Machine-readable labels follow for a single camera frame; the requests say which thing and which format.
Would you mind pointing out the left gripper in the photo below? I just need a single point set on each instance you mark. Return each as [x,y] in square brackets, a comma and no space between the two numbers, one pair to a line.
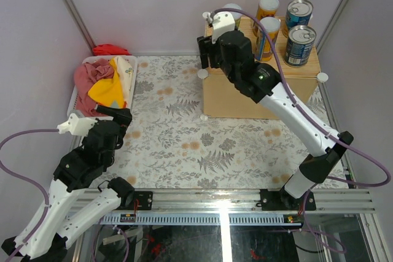
[124,115]

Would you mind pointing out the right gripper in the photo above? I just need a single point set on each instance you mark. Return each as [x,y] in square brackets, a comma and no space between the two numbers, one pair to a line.
[205,45]

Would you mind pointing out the orange can clear lid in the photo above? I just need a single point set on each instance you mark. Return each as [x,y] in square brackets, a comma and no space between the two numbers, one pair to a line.
[237,16]

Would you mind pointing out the blue mixed bean can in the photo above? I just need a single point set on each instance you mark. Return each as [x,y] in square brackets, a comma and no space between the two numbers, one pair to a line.
[263,49]

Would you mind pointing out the dark blue soup can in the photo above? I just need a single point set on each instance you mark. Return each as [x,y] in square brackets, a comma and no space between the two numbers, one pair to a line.
[300,42]

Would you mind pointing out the light blue Progresso soup can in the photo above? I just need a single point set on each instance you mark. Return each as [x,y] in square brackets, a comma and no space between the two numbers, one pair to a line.
[298,12]

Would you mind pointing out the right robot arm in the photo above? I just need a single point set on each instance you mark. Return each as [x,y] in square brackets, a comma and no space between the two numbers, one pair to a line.
[262,83]

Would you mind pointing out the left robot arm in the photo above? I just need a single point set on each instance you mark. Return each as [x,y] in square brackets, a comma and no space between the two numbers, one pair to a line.
[50,234]

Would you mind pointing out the wooden box counter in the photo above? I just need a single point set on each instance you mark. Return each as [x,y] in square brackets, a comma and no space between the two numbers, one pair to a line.
[222,100]

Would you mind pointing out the yellow cloth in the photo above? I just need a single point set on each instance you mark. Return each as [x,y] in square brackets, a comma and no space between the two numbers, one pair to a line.
[109,92]

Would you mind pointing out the cream patterned cloth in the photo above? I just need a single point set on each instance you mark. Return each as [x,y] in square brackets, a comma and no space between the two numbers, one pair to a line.
[125,68]

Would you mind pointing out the white plastic basket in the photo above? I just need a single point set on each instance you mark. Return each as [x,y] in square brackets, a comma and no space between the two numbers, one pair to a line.
[91,59]

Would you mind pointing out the pink cloth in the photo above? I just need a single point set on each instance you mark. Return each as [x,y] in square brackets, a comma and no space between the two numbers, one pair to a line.
[85,76]

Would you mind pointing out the red cloth behind basket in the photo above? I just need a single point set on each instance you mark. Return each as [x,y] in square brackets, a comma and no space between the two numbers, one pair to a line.
[109,49]

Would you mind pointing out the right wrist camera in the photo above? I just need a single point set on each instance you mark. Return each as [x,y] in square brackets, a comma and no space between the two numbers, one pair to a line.
[218,24]

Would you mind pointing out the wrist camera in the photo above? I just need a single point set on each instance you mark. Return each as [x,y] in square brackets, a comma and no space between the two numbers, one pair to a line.
[218,24]
[77,124]

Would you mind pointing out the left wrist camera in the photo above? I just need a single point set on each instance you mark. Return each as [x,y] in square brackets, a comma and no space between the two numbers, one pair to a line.
[77,124]

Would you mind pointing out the aluminium rail frame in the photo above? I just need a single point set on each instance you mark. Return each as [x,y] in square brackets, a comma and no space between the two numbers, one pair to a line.
[206,207]

